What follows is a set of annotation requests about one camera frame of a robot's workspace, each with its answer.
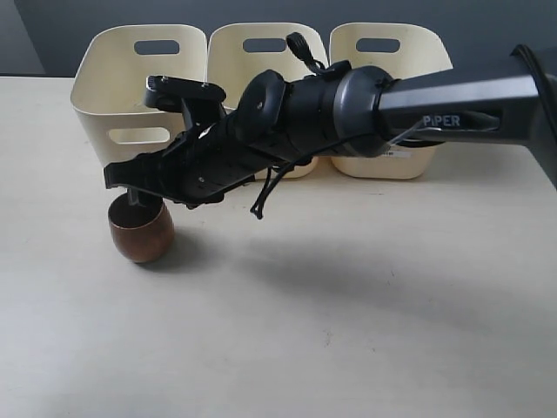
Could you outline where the middle cream plastic bin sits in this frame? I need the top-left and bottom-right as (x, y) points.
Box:
(207, 22), (328, 181)

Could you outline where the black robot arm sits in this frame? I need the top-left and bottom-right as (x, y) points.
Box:
(104, 44), (556, 213)

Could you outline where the left cream plastic bin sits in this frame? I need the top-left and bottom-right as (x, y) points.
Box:
(70, 24), (207, 166)

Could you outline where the right cream plastic bin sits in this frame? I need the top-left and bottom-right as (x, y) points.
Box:
(328, 23), (453, 180)

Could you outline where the brown wooden cup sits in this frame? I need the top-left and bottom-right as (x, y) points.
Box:
(108, 193), (175, 264)

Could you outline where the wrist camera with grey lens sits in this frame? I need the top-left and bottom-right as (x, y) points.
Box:
(144, 75), (226, 129)

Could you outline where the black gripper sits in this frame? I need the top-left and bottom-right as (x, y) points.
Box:
(103, 121), (284, 208)

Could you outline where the cream plastic bin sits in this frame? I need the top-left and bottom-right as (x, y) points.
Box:
(70, 24), (207, 166)
(207, 22), (328, 181)
(328, 23), (453, 180)

